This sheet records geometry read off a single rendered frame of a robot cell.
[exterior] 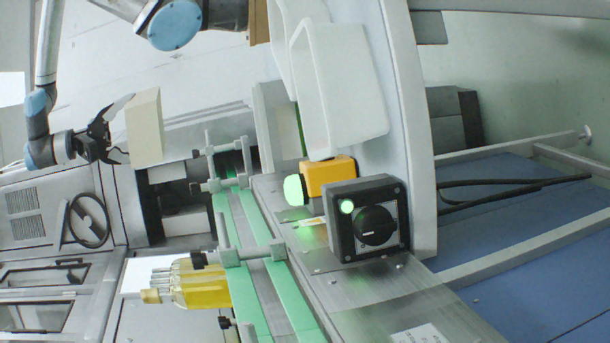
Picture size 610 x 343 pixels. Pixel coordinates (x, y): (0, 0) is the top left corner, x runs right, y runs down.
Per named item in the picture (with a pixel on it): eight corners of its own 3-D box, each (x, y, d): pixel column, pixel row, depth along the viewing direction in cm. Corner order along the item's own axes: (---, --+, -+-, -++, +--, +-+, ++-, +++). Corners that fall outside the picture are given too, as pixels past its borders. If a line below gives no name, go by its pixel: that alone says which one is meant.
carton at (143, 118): (159, 85, 148) (130, 94, 147) (156, 99, 133) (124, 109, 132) (165, 139, 152) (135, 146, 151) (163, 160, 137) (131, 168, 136)
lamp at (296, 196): (305, 201, 120) (284, 205, 119) (300, 171, 119) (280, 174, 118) (310, 206, 115) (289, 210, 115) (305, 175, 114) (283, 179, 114)
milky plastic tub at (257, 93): (302, 172, 181) (263, 179, 180) (287, 74, 177) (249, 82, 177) (314, 184, 164) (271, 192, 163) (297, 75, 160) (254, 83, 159)
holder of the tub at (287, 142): (308, 195, 182) (274, 201, 181) (289, 75, 177) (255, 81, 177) (320, 209, 165) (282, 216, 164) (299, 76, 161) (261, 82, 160)
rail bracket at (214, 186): (257, 231, 162) (200, 238, 161) (242, 148, 160) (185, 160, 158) (258, 233, 159) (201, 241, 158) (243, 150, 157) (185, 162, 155)
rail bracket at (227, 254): (288, 254, 102) (193, 265, 101) (278, 199, 101) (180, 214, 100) (292, 260, 99) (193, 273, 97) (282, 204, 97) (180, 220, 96)
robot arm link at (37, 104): (28, 90, 141) (33, 129, 145) (19, 101, 131) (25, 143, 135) (50, 81, 142) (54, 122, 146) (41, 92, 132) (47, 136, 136)
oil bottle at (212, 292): (279, 294, 138) (174, 303, 136) (274, 267, 137) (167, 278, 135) (283, 302, 133) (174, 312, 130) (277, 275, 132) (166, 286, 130)
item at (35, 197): (157, 209, 311) (25, 231, 301) (145, 124, 305) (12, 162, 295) (150, 246, 242) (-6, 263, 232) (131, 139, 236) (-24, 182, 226)
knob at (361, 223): (393, 239, 86) (400, 245, 83) (355, 248, 86) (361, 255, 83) (390, 200, 86) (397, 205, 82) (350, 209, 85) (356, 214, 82)
